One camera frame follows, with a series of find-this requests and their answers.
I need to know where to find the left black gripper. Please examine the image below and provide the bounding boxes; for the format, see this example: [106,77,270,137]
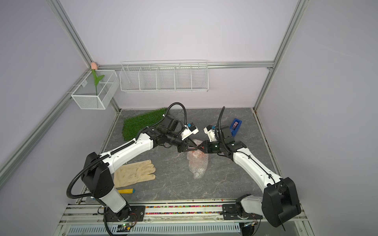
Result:
[166,132,198,153]

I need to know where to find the red plastic wine glass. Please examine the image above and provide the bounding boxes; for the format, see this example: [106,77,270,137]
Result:
[187,150,208,167]

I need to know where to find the clear bubble wrap sheet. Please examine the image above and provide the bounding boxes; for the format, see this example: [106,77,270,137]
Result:
[187,150,209,180]

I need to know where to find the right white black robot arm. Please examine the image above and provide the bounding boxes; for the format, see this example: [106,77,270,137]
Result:
[198,125,301,227]

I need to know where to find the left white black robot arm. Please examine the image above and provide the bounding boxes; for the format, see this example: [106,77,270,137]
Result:
[66,115,198,221]

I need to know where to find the blue tape dispenser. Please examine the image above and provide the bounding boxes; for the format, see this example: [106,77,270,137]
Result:
[230,119,242,137]

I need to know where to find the green artificial grass mat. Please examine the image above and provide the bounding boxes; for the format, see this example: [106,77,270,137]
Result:
[122,108,167,141]

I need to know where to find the cream work glove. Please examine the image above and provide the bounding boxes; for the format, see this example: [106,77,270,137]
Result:
[114,159,156,188]

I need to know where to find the artificial pink tulip flower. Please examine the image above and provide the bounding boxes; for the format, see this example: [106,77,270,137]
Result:
[91,62,104,95]

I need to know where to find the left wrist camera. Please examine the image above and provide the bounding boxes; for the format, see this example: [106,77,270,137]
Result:
[180,123,199,140]

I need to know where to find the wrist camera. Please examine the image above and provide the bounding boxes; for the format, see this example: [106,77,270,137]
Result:
[204,125,217,142]
[180,123,199,140]

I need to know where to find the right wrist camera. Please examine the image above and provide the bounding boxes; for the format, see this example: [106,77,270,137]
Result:
[204,125,217,142]

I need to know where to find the yellow blue handled tool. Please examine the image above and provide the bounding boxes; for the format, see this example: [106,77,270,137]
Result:
[118,188,135,194]

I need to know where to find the white wire wall shelf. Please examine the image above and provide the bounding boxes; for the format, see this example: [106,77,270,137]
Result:
[120,60,209,92]

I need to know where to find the white mesh wall basket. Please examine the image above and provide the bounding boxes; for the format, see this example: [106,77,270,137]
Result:
[71,70,120,110]

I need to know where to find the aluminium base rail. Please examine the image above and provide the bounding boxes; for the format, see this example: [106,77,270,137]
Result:
[58,200,308,226]

